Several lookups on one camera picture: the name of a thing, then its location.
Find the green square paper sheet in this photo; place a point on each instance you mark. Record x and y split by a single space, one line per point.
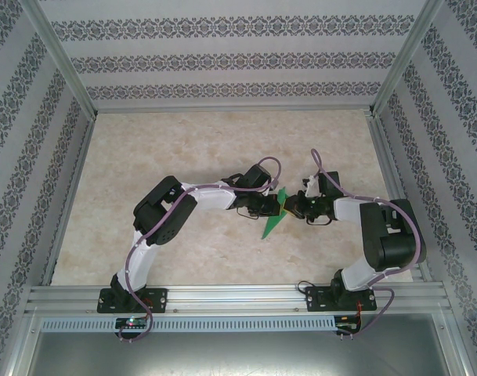
271 227

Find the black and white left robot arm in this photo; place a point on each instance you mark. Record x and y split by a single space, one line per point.
163 223

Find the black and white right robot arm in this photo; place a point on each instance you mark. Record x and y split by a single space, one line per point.
391 239

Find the grey sheet metal panel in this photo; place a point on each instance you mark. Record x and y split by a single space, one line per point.
230 354

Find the circuit board with green light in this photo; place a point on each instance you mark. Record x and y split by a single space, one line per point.
131 322

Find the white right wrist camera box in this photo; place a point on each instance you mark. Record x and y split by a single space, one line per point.
311 187

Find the aluminium back rail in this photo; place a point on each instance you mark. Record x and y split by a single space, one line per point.
230 110

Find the aluminium side rail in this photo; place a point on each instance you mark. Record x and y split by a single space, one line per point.
394 176
71 196

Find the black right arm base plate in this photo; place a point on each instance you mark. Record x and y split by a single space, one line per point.
316 298

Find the aluminium mounting rail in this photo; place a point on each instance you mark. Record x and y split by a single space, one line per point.
230 297

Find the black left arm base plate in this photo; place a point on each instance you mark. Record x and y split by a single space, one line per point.
160 299

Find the aluminium corner post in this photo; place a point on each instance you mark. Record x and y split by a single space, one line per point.
402 58
62 55

